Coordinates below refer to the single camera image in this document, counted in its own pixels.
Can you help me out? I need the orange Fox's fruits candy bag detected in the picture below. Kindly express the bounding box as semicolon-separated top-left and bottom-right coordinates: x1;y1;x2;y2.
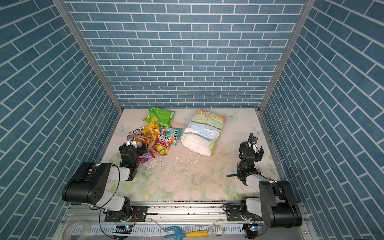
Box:
129;127;145;135

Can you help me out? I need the yellow chips bag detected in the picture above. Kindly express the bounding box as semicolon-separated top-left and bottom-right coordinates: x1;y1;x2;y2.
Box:
142;117;161;141

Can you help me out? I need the floral paper gift bag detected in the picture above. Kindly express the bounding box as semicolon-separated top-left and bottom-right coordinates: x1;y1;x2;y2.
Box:
180;109;227;156

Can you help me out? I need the green chips bag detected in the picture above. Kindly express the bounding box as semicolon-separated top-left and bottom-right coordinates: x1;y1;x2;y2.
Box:
143;107;175;128

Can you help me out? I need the teal Fox's mint candy bag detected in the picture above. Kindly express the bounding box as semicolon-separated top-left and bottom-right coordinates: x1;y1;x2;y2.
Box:
161;127;182;146

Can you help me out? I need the purple Fox's berries candy bag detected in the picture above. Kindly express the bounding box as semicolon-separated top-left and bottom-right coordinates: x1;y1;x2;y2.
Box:
139;150;155;165

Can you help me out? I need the orange clear snack bag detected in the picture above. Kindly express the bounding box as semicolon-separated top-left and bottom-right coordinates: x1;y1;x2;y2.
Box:
135;135;153;149

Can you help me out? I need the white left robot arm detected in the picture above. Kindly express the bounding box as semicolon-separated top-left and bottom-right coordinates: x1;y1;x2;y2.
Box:
62;144;148;223

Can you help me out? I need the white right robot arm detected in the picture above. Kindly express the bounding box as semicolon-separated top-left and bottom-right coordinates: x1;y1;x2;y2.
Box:
223;134;303;228

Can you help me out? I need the rubber band loop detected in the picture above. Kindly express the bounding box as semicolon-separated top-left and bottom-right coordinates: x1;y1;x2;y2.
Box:
208;225;226;237

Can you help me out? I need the clear tape roll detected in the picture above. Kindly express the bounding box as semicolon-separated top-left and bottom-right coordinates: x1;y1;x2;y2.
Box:
61;221;91;240

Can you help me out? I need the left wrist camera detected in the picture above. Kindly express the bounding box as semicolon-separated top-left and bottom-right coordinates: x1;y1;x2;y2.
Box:
127;135;137;148

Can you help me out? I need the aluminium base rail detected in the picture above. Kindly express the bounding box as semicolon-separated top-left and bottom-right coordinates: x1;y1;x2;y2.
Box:
54;201;316;240

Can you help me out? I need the teal yellow handled tool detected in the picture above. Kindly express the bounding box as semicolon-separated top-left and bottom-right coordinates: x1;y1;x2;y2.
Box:
164;226;209;240

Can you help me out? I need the aluminium corner post right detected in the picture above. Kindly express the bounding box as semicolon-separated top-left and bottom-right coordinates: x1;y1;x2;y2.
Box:
259;0;316;113

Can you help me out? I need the aluminium corner post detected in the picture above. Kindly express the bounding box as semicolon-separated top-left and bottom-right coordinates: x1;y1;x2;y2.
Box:
52;0;123;114
259;0;316;113

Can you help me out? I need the aluminium corner post left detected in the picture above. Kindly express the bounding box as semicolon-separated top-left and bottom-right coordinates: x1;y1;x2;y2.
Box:
52;0;123;114

